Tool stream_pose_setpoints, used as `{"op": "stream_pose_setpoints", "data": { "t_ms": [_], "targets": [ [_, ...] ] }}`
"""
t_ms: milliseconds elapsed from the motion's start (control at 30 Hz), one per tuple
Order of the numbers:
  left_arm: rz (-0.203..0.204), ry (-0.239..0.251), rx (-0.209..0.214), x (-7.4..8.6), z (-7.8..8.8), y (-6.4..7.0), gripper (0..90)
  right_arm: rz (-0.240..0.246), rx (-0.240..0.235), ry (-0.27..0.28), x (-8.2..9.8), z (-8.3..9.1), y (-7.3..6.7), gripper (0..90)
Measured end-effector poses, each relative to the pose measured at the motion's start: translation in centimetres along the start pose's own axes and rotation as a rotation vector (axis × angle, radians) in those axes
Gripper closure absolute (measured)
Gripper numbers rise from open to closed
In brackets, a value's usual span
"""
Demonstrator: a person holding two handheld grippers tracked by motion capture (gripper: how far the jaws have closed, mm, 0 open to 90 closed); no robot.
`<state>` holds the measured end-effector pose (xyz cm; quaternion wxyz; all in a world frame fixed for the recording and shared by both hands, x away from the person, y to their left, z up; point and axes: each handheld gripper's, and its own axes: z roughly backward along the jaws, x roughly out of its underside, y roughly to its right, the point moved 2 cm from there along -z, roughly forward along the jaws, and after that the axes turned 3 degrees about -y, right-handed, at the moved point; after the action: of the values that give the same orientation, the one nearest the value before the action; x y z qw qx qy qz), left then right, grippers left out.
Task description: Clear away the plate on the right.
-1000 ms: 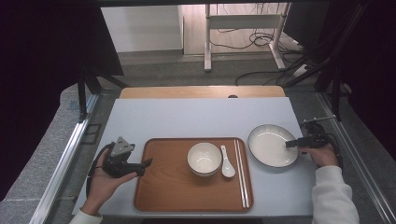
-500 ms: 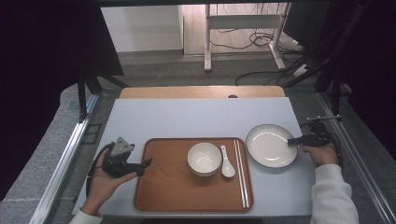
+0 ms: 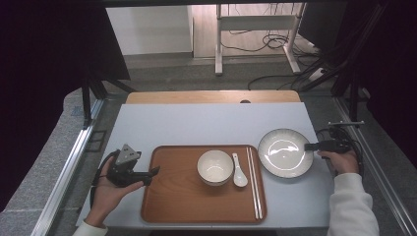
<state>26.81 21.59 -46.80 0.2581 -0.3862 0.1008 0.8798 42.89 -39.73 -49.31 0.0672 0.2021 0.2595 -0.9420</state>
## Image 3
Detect white power strip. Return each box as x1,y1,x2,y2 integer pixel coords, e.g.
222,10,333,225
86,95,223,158
308,67,328,82

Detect black metal stand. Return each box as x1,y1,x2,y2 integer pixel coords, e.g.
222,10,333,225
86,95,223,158
328,3,391,122
81,70,136,128

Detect white desk frame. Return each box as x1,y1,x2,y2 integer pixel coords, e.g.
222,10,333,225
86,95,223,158
214,3,304,77

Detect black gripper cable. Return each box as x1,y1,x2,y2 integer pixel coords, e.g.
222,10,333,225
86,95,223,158
89,148,121,209
315,127,366,175

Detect person's left hand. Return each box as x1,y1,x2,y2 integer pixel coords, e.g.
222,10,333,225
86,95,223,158
86,159,146,227

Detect wood-grain brown tray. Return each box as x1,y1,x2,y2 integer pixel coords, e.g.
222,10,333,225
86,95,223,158
141,145,268,224

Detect white ceramic spoon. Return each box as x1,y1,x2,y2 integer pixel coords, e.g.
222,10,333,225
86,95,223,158
231,152,249,189

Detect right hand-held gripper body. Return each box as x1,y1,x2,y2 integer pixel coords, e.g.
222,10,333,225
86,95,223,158
317,121,365,154

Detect person's right hand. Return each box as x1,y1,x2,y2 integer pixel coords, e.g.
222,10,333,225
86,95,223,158
317,150,360,175

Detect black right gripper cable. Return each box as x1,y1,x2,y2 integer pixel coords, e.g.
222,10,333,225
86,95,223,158
315,127,366,175

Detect wooden desk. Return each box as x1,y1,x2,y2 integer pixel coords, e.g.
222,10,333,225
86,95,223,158
125,89,302,105

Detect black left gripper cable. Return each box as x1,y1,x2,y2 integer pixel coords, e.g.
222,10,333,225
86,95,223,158
89,148,121,209

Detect dark curtain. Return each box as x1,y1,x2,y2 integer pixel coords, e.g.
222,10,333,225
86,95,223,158
340,0,417,161
0,0,131,212

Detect white ceramic bowl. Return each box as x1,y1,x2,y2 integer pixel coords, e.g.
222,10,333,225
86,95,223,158
197,149,235,187

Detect metal rail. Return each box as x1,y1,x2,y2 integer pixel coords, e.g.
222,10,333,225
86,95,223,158
30,97,106,236
332,96,417,236

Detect white plate with dark rim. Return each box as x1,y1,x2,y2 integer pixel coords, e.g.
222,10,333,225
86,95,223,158
257,128,315,179

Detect black floor cables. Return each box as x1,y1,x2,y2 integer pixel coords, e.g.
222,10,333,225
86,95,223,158
219,29,328,91

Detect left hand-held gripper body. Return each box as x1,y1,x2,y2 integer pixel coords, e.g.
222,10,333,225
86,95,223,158
106,143,153,189

